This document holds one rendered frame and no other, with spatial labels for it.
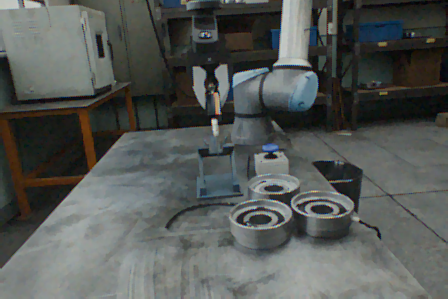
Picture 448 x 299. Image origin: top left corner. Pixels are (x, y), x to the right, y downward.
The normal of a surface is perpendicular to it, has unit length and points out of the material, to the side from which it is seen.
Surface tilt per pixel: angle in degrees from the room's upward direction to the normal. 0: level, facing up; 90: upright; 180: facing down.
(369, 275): 0
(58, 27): 90
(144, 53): 90
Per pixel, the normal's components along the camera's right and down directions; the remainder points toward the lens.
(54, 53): 0.07, 0.25
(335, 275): -0.07, -0.96
